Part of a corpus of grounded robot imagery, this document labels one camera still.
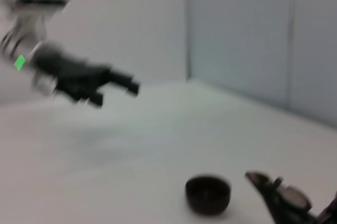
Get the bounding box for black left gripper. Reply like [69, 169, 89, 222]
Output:
[29, 41, 141, 109]

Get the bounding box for small dark brown teacup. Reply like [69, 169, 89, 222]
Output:
[184, 173, 232, 216]

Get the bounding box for black round teapot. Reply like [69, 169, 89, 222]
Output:
[244, 170, 337, 224]

